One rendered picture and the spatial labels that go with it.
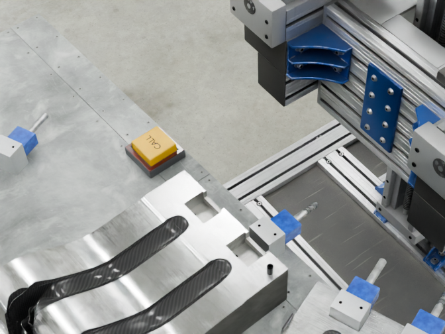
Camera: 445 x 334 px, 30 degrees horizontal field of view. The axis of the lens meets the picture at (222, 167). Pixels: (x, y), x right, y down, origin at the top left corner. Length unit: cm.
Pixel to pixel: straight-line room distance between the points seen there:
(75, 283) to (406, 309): 100
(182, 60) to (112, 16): 36
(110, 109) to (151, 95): 115
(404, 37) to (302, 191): 78
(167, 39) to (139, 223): 170
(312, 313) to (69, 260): 38
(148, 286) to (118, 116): 45
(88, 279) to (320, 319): 36
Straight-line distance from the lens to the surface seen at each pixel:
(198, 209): 138
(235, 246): 133
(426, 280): 211
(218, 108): 272
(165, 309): 126
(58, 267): 129
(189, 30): 301
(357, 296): 129
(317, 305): 129
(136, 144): 152
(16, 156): 154
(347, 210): 220
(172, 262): 130
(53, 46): 180
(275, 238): 135
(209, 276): 128
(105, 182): 152
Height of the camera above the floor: 197
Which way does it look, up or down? 50 degrees down
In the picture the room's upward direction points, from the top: 3 degrees counter-clockwise
